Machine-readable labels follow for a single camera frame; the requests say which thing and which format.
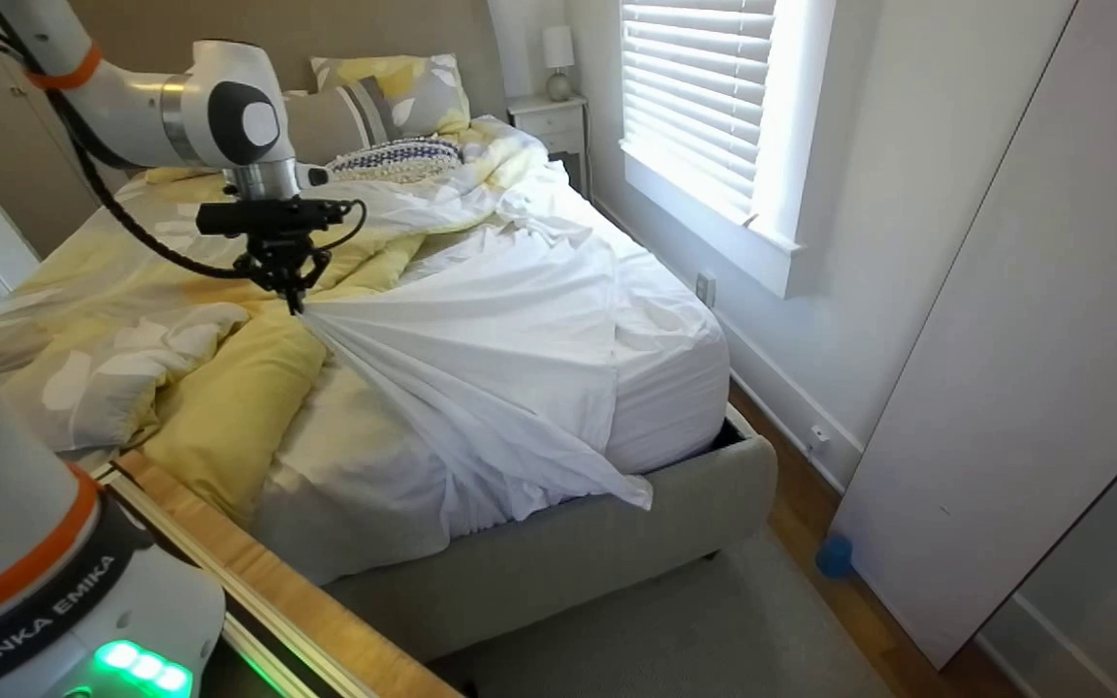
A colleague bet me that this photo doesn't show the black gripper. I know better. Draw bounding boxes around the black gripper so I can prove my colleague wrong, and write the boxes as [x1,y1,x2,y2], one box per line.
[240,229,328,313]

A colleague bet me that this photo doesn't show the white bed sheet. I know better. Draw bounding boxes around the white bed sheet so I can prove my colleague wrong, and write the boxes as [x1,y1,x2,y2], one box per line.
[250,166,659,591]

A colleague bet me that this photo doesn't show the blue patterned fabric edge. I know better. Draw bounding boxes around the blue patterned fabric edge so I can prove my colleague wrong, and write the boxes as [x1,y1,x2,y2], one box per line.
[320,137,470,178]

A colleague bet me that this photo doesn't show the grey striped bolster pillow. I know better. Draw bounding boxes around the grey striped bolster pillow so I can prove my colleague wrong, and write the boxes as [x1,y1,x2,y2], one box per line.
[280,79,400,166]

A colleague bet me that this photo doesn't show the yellow floral duvet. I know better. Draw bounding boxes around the yellow floral duvet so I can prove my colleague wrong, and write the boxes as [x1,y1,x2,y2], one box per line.
[0,116,575,524]

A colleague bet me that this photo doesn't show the yellow floral pillow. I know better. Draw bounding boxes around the yellow floral pillow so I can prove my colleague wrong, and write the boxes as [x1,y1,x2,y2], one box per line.
[306,52,475,144]

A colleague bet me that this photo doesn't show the beige headboard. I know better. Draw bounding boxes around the beige headboard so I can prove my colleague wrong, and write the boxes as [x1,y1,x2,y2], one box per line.
[67,0,513,178]

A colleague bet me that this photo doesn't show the wooden board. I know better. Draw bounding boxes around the wooden board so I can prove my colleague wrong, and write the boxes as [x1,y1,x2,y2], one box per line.
[99,445,465,698]

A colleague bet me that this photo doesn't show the white nightstand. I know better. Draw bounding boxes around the white nightstand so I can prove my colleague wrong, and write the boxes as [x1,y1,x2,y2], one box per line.
[505,92,593,198]

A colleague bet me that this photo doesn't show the small white table lamp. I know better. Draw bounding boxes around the small white table lamp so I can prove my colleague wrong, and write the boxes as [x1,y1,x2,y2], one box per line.
[534,21,583,110]

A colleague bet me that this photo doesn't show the white mattress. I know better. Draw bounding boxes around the white mattress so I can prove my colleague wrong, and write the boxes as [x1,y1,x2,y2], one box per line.
[522,178,733,476]

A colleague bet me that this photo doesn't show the white window blind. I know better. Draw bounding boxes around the white window blind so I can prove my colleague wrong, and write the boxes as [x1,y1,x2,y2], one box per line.
[615,0,778,234]

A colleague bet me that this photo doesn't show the white baseboard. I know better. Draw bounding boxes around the white baseboard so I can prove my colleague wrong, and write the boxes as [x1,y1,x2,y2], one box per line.
[709,306,868,494]

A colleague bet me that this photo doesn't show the grey floor rug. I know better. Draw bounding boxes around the grey floor rug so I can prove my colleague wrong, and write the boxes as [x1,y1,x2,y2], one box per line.
[425,520,898,698]

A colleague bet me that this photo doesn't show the white sliding door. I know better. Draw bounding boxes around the white sliding door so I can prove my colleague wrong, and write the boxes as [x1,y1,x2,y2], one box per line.
[827,0,1117,675]

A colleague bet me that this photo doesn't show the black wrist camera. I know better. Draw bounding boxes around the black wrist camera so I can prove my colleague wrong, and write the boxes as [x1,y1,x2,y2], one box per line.
[194,194,362,242]

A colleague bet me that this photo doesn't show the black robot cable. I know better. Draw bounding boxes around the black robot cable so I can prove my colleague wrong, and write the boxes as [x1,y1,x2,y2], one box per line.
[0,6,371,285]

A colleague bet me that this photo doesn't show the grey upholstered bed frame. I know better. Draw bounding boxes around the grey upholstered bed frame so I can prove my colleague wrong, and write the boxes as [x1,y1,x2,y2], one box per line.
[320,402,782,666]

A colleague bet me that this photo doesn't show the white window frame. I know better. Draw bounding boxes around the white window frame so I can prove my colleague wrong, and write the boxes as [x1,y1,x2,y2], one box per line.
[612,0,841,303]

